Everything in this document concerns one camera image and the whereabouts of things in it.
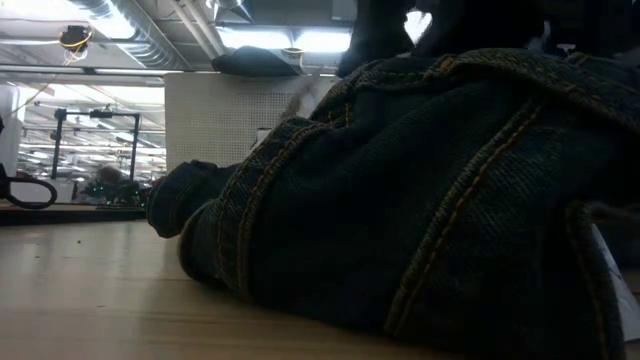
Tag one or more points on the dark blue denim jeans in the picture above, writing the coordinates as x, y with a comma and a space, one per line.
400, 210

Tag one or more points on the dark navy garment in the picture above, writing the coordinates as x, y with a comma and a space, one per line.
475, 25

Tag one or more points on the white pegboard panel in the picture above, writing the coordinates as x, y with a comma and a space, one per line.
215, 120

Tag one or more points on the ceiling light panel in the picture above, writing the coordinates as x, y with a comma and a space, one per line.
260, 40

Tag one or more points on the grey ceiling pipe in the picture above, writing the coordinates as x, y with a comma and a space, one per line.
200, 25

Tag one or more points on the black yellow ceiling device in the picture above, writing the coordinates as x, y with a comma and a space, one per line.
75, 39

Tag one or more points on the silver spiral ventilation duct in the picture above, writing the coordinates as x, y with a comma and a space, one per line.
135, 35

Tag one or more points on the black metal rig frame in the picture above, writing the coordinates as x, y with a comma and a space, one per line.
75, 214

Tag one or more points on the black background frame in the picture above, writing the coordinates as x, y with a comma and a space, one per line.
59, 145

